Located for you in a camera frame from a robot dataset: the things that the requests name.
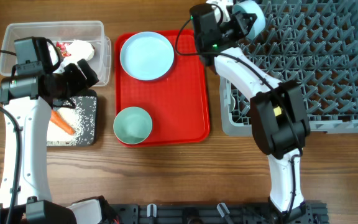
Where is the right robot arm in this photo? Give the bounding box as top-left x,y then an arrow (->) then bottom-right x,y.
190,1 -> 310,223

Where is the white rice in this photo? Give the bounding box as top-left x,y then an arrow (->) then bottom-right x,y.
47,96 -> 96,146

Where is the red serving tray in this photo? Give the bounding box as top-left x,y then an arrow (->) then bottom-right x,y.
114,33 -> 210,146

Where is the orange carrot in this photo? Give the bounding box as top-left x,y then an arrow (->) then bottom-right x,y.
50,110 -> 75,135

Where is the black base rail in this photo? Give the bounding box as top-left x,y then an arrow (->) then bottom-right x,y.
105,202 -> 329,224

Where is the red snack wrapper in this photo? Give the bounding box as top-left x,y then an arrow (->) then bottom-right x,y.
56,42 -> 71,58

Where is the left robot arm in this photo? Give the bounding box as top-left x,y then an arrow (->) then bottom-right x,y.
0,37 -> 119,223

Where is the clear plastic bin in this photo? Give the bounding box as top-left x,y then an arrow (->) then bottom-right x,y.
1,21 -> 111,86

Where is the large light blue plate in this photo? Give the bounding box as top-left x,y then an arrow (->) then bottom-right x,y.
119,32 -> 175,81

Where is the green bowl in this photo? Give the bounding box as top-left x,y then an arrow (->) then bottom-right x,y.
113,106 -> 153,145

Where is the grey dishwasher rack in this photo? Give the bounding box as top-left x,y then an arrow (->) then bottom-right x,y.
214,0 -> 358,137

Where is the white tissue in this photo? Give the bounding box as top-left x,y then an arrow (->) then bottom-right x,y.
62,40 -> 95,67

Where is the black waste tray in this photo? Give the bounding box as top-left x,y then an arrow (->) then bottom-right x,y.
45,89 -> 98,147

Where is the small light blue bowl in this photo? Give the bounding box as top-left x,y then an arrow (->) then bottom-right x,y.
233,0 -> 266,40

